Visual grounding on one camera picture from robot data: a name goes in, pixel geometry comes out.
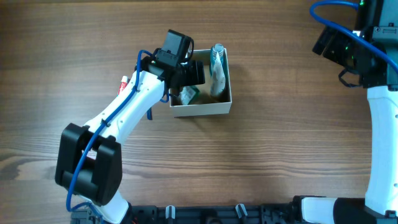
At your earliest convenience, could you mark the green white soap packet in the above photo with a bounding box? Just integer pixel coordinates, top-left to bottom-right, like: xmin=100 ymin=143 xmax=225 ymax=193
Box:
xmin=179 ymin=86 xmax=200 ymax=105

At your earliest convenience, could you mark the white lotion tube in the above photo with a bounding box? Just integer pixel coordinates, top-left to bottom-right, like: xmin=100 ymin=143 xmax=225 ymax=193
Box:
xmin=210 ymin=53 xmax=226 ymax=98

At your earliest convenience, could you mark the blue disposable razor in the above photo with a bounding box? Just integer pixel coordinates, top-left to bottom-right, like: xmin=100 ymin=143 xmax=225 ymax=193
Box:
xmin=147 ymin=108 xmax=152 ymax=120

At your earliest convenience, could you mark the red green toothpaste tube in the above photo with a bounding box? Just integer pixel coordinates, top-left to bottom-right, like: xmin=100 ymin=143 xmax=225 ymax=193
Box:
xmin=118 ymin=76 xmax=129 ymax=95

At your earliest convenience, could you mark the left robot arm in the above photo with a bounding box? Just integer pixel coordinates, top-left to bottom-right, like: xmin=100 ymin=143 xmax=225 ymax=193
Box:
xmin=55 ymin=56 xmax=205 ymax=223

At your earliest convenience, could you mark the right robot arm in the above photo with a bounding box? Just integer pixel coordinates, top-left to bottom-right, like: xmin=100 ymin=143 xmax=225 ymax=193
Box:
xmin=294 ymin=23 xmax=397 ymax=223

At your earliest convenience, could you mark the white cardboard box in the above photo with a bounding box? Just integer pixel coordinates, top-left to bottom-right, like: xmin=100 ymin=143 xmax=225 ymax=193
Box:
xmin=169 ymin=49 xmax=233 ymax=117

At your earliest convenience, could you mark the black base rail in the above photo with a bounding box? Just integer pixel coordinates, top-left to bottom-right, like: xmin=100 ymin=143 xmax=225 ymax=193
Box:
xmin=122 ymin=203 xmax=304 ymax=224

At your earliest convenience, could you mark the left blue cable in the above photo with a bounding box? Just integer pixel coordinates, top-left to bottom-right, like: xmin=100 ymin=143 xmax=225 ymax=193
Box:
xmin=65 ymin=49 xmax=170 ymax=218

